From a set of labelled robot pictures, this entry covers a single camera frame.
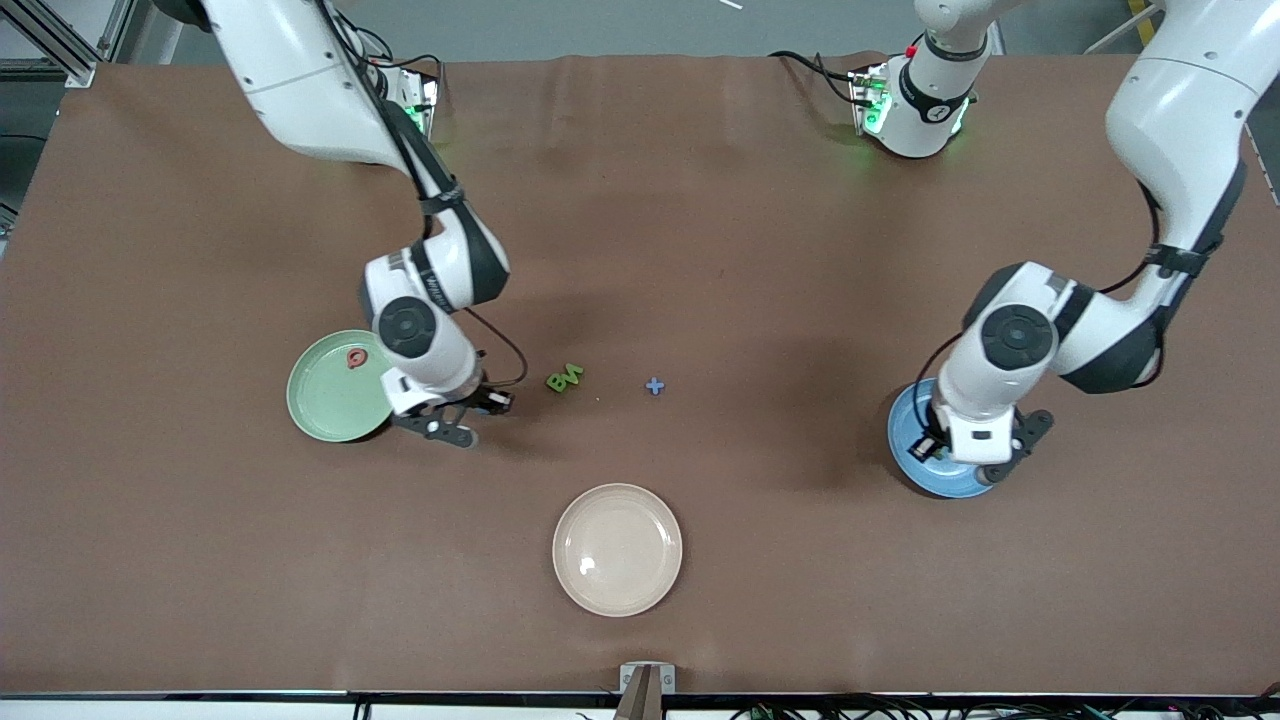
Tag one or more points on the red letter Q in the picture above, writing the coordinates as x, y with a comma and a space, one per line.
356, 357

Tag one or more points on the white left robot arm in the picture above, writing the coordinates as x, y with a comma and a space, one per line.
1180, 120

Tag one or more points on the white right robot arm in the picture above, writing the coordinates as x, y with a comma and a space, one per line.
300, 80

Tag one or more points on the blue plate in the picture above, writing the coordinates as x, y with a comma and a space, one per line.
950, 485

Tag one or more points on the green plate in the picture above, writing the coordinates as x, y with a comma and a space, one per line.
330, 400

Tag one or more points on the beige plate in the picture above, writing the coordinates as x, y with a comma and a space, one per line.
617, 550

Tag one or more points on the brown table cover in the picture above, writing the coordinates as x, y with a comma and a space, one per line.
640, 200

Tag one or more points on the metal base connector plate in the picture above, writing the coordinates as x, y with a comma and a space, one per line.
862, 100
428, 100

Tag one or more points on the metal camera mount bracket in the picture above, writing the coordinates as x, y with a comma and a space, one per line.
647, 700

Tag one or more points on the aluminium frame post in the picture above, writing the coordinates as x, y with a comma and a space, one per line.
78, 75

